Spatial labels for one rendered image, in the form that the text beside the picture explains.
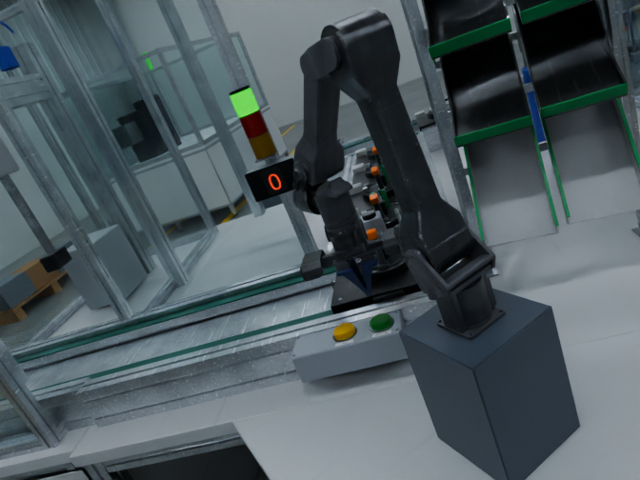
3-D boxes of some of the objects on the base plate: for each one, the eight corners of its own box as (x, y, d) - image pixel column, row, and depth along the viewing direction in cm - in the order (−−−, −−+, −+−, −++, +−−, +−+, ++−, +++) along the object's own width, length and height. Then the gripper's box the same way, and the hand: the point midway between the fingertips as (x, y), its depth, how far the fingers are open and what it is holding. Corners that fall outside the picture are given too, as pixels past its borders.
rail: (494, 333, 92) (480, 284, 88) (98, 427, 113) (72, 390, 109) (489, 317, 97) (474, 270, 93) (110, 410, 118) (87, 374, 114)
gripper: (285, 240, 82) (318, 317, 87) (394, 205, 78) (423, 289, 83) (290, 226, 87) (322, 299, 93) (392, 192, 83) (419, 271, 89)
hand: (363, 278), depth 87 cm, fingers closed
